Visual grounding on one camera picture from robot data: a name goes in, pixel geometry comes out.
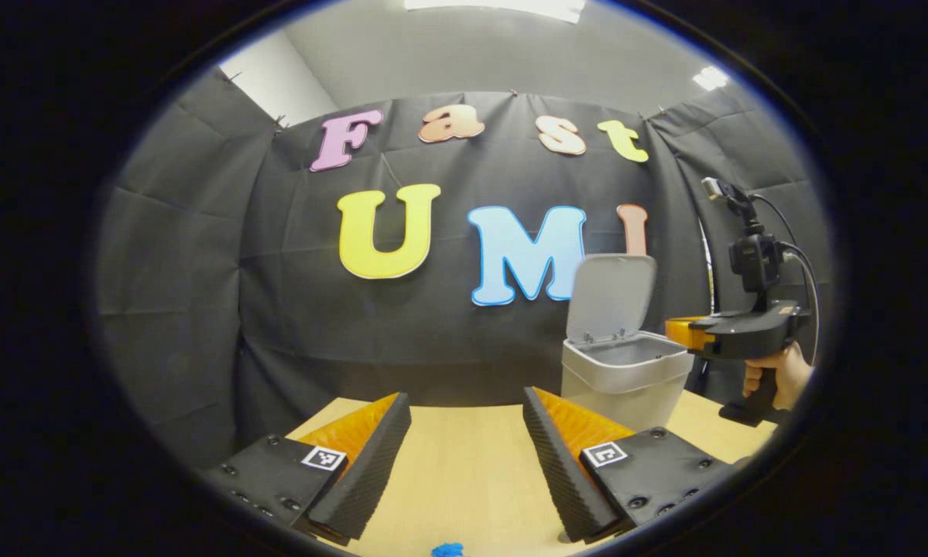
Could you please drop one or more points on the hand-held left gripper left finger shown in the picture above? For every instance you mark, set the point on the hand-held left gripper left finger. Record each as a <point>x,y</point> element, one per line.
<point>371,472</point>

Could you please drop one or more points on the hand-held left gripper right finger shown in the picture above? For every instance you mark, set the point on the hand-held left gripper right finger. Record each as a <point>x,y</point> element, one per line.
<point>560,472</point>

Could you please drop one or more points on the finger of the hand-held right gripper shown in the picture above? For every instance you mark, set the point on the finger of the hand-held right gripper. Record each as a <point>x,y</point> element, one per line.
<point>688,333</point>

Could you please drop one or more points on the white desktop garbage bin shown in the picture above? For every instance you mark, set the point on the white desktop garbage bin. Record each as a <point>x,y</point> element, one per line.
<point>618,379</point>

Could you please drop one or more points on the blue paper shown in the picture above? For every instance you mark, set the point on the blue paper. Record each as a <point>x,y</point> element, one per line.
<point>448,550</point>

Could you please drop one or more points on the wooden desktop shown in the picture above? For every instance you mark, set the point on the wooden desktop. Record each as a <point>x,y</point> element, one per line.
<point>471,480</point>

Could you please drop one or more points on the black backdrop cloth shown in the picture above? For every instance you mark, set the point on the black backdrop cloth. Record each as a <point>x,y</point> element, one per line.
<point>278,309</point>

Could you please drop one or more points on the ceiling light panel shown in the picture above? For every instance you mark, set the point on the ceiling light panel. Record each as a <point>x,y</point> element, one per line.
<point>710,77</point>
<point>494,8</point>

